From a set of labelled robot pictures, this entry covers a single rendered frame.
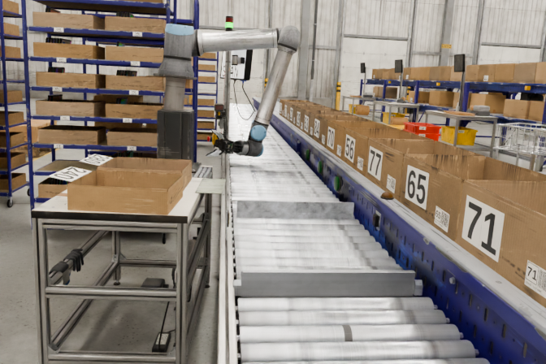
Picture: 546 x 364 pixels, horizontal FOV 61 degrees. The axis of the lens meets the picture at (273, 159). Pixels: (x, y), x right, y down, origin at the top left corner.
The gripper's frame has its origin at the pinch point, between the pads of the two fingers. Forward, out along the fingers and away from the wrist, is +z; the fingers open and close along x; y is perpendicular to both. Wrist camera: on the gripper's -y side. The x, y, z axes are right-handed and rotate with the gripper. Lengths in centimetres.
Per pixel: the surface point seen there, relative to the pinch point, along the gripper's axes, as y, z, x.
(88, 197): 50, 80, 19
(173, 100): -8.3, 21.6, -19.2
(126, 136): -100, 3, 18
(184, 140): 0.4, 14.8, 0.7
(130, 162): 1.3, 43.5, 15.2
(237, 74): -51, -47, -43
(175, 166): 15.6, 26.0, 12.2
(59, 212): 45, 88, 27
